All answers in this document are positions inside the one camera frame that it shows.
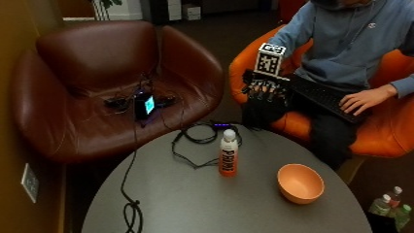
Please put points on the white cardboard box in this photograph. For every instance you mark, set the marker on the white cardboard box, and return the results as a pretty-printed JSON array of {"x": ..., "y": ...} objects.
[{"x": 190, "y": 12}]

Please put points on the black keyboard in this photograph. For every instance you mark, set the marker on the black keyboard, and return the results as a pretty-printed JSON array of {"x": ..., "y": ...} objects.
[{"x": 324, "y": 95}]

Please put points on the green drink bottle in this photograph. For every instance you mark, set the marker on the green drink bottle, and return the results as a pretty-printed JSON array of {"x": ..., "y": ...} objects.
[{"x": 402, "y": 216}]

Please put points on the red drink bottle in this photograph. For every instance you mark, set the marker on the red drink bottle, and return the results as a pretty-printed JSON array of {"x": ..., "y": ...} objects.
[{"x": 394, "y": 195}]

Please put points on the white wall socket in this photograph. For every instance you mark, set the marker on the white wall socket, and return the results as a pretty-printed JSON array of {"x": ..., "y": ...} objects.
[{"x": 29, "y": 183}]

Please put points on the red chair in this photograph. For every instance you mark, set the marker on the red chair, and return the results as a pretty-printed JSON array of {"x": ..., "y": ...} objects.
[{"x": 290, "y": 9}]

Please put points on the brown leather armchair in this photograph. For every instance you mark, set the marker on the brown leather armchair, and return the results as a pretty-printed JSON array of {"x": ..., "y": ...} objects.
[{"x": 85, "y": 81}]

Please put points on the clear bottle with white cap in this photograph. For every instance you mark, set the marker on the clear bottle with white cap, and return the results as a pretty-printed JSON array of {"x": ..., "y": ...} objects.
[{"x": 379, "y": 205}]

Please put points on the black adapter box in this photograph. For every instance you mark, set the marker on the black adapter box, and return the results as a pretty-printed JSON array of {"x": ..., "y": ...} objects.
[{"x": 115, "y": 102}]

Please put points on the black device with lit screen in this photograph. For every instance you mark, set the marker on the black device with lit screen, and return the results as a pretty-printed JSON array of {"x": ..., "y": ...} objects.
[{"x": 143, "y": 105}]

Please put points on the white marker cube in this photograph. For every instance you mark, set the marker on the white marker cube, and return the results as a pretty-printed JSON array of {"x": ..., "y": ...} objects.
[{"x": 269, "y": 59}]

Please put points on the white cabinet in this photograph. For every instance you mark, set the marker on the white cabinet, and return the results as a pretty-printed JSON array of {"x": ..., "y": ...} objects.
[{"x": 169, "y": 9}]

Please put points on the orange bottle with white cap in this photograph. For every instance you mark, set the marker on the orange bottle with white cap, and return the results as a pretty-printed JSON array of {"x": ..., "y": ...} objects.
[{"x": 227, "y": 155}]

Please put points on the black hub with purple light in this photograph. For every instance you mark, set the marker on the black hub with purple light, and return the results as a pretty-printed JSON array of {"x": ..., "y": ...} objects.
[{"x": 221, "y": 125}]

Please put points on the the person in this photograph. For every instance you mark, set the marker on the the person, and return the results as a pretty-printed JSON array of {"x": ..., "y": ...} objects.
[{"x": 344, "y": 39}]

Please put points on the orange bowl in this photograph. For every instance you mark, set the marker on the orange bowl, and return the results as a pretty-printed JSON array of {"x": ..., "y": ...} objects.
[{"x": 299, "y": 183}]

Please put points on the orange armchair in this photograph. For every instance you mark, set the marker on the orange armchair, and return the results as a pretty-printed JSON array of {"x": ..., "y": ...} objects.
[{"x": 379, "y": 129}]

